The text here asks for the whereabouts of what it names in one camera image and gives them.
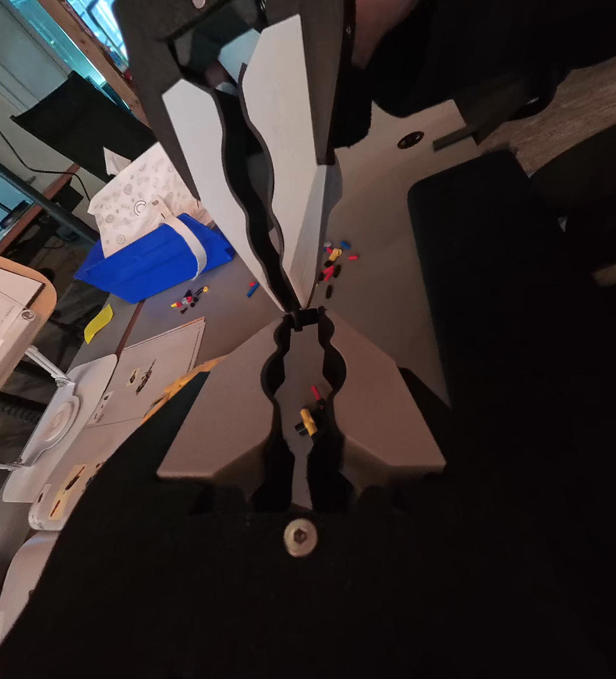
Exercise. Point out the person's right hand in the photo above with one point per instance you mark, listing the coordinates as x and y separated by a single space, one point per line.
376 26

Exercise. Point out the black toy connector piece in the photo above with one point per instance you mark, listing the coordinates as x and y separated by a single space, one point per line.
302 320

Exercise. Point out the yellow black toy connector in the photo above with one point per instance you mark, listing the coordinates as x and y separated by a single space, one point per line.
308 419

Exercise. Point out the black monitor panel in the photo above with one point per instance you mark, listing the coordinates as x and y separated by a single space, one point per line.
85 122

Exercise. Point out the yellow toy brick car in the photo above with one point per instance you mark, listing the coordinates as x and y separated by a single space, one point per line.
180 382

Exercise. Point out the person's right forearm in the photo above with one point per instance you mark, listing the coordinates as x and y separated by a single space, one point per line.
498 42

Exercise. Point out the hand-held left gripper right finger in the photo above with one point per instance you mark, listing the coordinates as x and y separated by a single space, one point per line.
387 419

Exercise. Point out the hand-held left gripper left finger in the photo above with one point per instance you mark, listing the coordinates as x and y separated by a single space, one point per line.
217 424

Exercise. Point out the open instruction booklet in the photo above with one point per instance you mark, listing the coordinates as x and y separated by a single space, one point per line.
164 355

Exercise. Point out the scattered colourful toy pieces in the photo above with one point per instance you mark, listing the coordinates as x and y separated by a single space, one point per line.
331 256
188 299

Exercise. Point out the wooden board document stand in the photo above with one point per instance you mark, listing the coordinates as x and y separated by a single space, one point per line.
0 318

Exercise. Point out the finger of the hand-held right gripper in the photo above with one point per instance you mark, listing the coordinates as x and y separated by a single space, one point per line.
202 154
286 106

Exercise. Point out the white printed paper bag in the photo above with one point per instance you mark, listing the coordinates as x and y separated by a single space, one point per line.
127 207

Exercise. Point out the wooden post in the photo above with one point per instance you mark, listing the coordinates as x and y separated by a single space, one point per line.
90 47

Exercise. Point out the round black desk grommet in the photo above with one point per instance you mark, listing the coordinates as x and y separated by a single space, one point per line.
411 140

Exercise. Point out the grey desk control panel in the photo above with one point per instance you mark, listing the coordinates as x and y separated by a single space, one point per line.
455 139

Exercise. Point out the black metal rail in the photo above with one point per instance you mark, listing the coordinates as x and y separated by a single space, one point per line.
32 196

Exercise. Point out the yellow sticky note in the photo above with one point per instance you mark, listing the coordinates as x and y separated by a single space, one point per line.
98 323

